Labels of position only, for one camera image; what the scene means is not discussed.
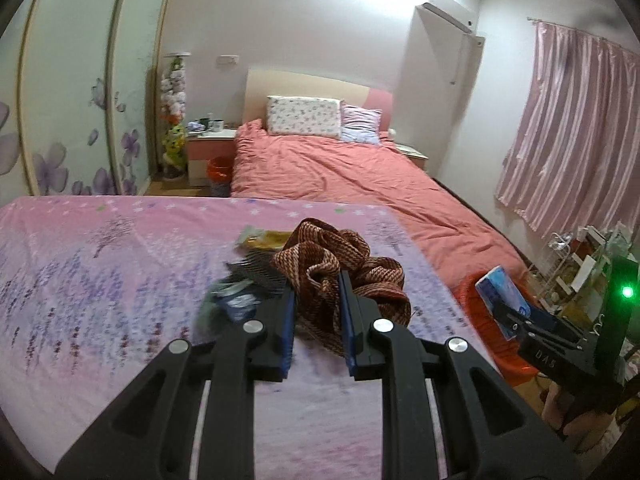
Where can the pink floral printed sheet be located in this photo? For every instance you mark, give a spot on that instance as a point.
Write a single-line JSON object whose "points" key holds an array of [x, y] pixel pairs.
{"points": [[125, 270]]}

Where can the cream pink headboard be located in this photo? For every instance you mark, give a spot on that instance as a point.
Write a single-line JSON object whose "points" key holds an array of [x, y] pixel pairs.
{"points": [[300, 82]]}

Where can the white mug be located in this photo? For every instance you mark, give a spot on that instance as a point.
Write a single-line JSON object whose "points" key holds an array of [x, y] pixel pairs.
{"points": [[217, 125]]}

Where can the white floral pillow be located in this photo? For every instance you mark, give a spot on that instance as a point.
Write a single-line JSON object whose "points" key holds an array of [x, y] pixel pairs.
{"points": [[302, 116]]}

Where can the pink striped curtain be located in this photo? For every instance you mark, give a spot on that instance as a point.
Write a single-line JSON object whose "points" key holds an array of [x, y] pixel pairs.
{"points": [[575, 125]]}

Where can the dark striped wrapper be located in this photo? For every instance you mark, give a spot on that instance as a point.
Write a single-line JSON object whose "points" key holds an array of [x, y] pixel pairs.
{"points": [[255, 272]]}

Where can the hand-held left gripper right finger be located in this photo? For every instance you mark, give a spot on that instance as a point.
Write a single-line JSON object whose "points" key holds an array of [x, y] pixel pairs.
{"points": [[348, 330]]}

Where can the clear tube of plush toys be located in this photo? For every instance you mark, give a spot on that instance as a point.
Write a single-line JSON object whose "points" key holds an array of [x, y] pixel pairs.
{"points": [[175, 105]]}

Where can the white wall socket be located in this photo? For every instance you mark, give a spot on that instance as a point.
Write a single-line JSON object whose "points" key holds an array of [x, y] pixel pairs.
{"points": [[226, 60]]}

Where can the pink striped pillow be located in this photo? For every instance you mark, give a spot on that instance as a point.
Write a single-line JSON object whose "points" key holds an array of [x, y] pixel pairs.
{"points": [[360, 125]]}

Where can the blue white wrapper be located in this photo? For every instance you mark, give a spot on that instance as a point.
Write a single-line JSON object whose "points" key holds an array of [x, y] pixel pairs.
{"points": [[235, 300]]}

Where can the brown knitted scarf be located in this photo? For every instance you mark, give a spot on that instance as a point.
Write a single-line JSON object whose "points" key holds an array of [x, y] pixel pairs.
{"points": [[325, 255]]}

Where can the bed with coral cover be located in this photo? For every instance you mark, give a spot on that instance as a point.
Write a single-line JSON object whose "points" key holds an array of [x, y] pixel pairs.
{"points": [[350, 180]]}

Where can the orange plastic basket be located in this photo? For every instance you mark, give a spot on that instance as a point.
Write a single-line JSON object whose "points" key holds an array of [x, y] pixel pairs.
{"points": [[475, 330]]}

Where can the dark green mug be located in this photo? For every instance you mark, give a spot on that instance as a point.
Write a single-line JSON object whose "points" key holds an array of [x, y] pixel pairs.
{"points": [[203, 124]]}

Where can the floral sliding wardrobe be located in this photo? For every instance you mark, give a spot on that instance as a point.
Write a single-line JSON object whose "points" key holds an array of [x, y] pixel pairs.
{"points": [[75, 85]]}

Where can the pink white nightstand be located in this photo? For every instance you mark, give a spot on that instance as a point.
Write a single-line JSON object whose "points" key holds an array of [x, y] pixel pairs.
{"points": [[205, 152], [414, 156]]}

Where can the blue white tissue pack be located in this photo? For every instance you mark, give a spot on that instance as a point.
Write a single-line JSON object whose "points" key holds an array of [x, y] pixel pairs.
{"points": [[497, 287]]}

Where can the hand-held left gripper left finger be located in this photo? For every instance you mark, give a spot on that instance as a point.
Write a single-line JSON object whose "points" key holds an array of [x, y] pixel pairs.
{"points": [[286, 332]]}

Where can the white air conditioner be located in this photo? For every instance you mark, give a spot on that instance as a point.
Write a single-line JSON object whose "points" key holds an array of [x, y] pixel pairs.
{"points": [[450, 25]]}

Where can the small orange bin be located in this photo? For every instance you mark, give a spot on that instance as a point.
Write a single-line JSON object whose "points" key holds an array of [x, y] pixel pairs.
{"points": [[219, 175]]}

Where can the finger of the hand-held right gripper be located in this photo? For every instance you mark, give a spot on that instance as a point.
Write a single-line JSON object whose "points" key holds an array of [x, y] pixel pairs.
{"points": [[517, 329], [560, 327]]}

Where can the person's right forearm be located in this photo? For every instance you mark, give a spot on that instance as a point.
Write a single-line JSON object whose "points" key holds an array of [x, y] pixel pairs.
{"points": [[580, 420]]}

